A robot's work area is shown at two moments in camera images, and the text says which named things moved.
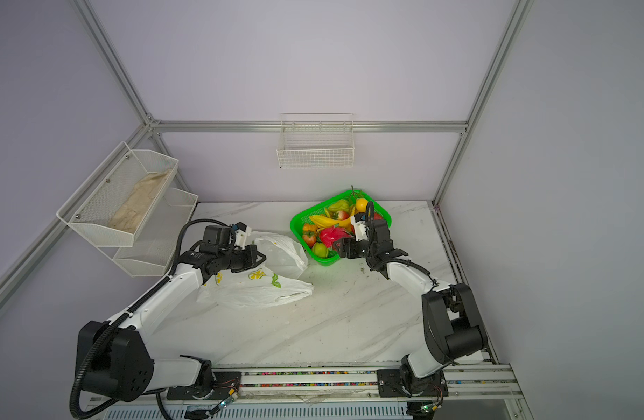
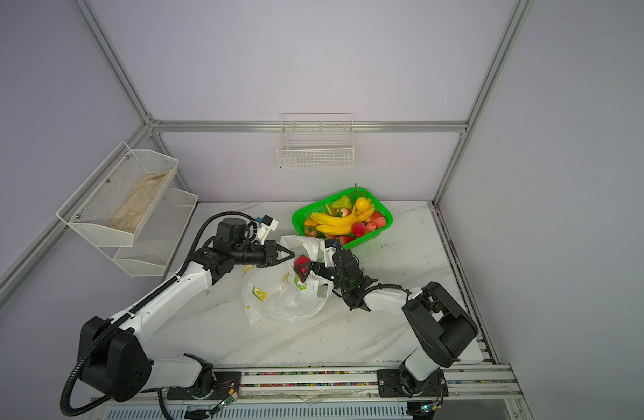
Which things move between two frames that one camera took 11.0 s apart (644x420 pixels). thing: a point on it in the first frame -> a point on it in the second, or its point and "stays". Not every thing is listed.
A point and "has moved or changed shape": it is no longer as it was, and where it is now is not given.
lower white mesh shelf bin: (158, 237) stays
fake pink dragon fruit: (332, 234) -> (302, 260)
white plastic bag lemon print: (275, 283) has moved or changed shape
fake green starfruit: (341, 205) stays
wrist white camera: (360, 229) -> (329, 251)
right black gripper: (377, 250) -> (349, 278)
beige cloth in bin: (129, 217) stays
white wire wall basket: (317, 141) stays
